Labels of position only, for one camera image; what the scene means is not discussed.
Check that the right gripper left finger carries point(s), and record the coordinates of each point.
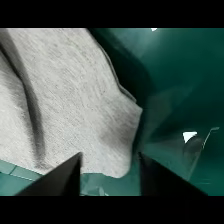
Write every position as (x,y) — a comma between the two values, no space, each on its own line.
(61,180)

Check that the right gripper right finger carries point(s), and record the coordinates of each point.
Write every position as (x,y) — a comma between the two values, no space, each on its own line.
(160,181)

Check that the grey T-shirt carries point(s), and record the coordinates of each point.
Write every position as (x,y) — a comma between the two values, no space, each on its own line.
(66,100)

